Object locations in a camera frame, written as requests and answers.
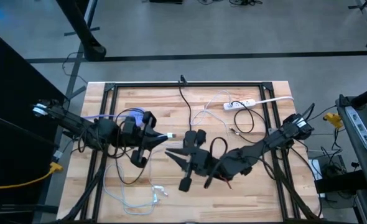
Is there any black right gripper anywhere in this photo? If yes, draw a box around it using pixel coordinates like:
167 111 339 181
164 129 219 193

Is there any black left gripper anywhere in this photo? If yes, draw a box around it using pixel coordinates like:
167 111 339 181
120 110 169 169

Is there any lavender round charger puck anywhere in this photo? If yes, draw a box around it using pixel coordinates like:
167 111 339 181
132 107 147 126

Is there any white power strip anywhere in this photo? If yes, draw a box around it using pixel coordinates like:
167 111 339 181
223 98 256 111

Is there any grey metal stand pole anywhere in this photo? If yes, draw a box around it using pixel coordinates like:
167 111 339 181
62 0 101 103

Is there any black stand pole with base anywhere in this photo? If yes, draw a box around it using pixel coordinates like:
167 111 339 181
55 0 107 62

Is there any white floor box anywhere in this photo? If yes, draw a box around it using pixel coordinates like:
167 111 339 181
307 157 327 199

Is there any black curtain partition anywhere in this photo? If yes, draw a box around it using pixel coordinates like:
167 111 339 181
0 23 68 224

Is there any yellow clamp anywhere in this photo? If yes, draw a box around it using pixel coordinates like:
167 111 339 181
322 111 343 130

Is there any grey power strip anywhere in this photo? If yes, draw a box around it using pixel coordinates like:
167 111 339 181
344 105 367 154

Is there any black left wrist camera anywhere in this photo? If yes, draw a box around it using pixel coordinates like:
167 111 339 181
121 116 138 135

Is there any black tower power cord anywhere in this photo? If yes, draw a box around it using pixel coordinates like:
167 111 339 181
177 74 193 131

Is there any thick black cable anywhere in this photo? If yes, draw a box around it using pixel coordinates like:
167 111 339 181
113 107 149 185

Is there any lavender braided USB cable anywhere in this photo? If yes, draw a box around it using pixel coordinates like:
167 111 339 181
81 113 169 216

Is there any thin white charger cable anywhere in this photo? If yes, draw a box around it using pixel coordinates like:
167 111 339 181
190 89 235 135

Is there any black USB cable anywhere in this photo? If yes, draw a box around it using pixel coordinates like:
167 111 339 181
228 100 258 137

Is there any black aluminium table frame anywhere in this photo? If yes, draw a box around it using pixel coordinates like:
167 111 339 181
55 80 324 224

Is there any yellow cable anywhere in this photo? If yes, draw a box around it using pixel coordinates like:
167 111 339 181
0 161 64 190

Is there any white power strip cord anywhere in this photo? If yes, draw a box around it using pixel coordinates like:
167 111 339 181
254 95 295 104

